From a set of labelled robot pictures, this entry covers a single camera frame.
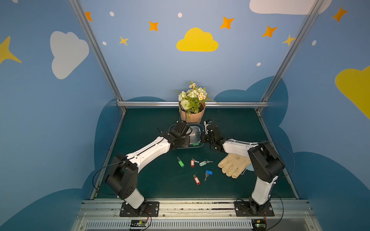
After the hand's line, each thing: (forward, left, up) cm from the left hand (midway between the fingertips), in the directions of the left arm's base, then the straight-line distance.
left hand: (186, 138), depth 87 cm
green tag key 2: (+4, -7, -13) cm, 16 cm away
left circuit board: (-43, +23, -14) cm, 51 cm away
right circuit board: (-41, -39, -15) cm, 59 cm away
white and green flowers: (+19, -2, +15) cm, 24 cm away
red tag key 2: (-21, -7, -13) cm, 25 cm away
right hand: (+10, -12, -6) cm, 17 cm away
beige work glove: (-10, -31, -13) cm, 35 cm away
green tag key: (-10, +3, -13) cm, 17 cm away
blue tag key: (-17, -13, -13) cm, 25 cm away
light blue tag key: (-10, -12, -13) cm, 20 cm away
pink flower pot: (+17, -6, -1) cm, 18 cm away
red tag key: (-10, -5, -13) cm, 17 cm away
